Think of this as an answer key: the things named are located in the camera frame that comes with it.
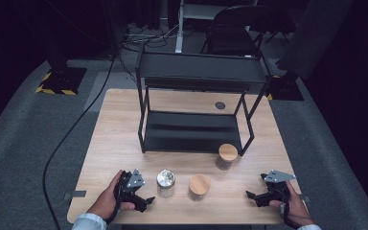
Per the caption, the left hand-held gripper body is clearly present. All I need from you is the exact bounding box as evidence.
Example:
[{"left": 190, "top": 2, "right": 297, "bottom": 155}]
[{"left": 118, "top": 168, "right": 148, "bottom": 205}]

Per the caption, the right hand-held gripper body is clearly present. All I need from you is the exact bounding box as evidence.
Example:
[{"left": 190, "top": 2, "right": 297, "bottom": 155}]
[{"left": 255, "top": 170, "right": 296, "bottom": 207}]

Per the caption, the glass jar with metal lid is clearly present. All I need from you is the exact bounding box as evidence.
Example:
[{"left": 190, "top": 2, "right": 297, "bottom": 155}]
[{"left": 155, "top": 169, "right": 176, "bottom": 199}]

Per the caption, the glass jar with wooden lid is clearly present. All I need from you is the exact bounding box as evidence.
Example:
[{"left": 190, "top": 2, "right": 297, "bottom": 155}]
[
  {"left": 188, "top": 173, "right": 212, "bottom": 201},
  {"left": 215, "top": 143, "right": 239, "bottom": 172}
]

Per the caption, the black two-tier metal rack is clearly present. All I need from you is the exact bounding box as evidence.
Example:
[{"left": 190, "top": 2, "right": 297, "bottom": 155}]
[{"left": 135, "top": 44, "right": 272, "bottom": 157}]

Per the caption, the person's right hand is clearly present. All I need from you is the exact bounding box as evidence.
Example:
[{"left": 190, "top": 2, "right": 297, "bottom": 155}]
[{"left": 269, "top": 181, "right": 315, "bottom": 228}]

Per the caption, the person's left hand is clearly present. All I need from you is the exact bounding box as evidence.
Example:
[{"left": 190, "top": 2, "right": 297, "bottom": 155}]
[{"left": 87, "top": 170, "right": 135, "bottom": 222}]

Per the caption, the black base with yellow stripes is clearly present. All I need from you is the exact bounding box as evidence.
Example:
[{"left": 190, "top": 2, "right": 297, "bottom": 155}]
[
  {"left": 34, "top": 66, "right": 88, "bottom": 96},
  {"left": 265, "top": 75, "right": 305, "bottom": 102}
]

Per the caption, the black folding chair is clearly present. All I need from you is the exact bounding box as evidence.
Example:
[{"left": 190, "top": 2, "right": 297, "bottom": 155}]
[{"left": 200, "top": 4, "right": 290, "bottom": 59}]

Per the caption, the grey padded column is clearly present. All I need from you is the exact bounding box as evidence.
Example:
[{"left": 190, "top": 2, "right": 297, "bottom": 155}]
[{"left": 276, "top": 0, "right": 356, "bottom": 81}]

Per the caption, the white metal stand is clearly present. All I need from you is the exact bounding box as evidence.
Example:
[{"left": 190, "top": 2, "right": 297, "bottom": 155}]
[{"left": 174, "top": 0, "right": 260, "bottom": 54}]

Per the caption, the left hand-held gripper black cable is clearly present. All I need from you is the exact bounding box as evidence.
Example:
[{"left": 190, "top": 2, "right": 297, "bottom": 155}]
[{"left": 105, "top": 178, "right": 124, "bottom": 224}]

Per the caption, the hand-held gripper black cable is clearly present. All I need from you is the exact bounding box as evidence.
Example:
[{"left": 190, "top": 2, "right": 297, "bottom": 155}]
[
  {"left": 279, "top": 191, "right": 314, "bottom": 229},
  {"left": 105, "top": 178, "right": 124, "bottom": 224}
]

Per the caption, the right hand-held gripper black cable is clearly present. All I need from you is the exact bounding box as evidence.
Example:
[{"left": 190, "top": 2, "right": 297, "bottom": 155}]
[{"left": 279, "top": 191, "right": 314, "bottom": 229}]

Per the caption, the long black floor cable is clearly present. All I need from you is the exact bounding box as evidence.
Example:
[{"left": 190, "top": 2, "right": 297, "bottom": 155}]
[{"left": 42, "top": 54, "right": 116, "bottom": 230}]

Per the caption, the tangle of floor cables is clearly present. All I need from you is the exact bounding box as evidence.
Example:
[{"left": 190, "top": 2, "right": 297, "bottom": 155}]
[{"left": 121, "top": 21, "right": 180, "bottom": 50}]

